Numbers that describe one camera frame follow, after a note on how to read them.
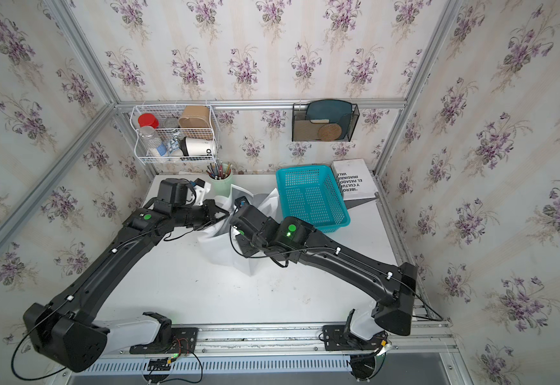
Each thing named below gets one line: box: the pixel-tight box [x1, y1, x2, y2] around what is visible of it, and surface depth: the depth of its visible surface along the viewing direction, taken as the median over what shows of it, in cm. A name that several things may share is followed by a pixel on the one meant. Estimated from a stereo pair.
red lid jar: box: [137, 113, 160, 130], surface depth 93 cm
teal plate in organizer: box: [306, 98, 353, 131], surface depth 94 cm
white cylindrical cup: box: [179, 136, 216, 157], surface depth 95 cm
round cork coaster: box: [317, 122, 343, 142], surface depth 99 cm
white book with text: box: [331, 158, 379, 201], surface depth 110 cm
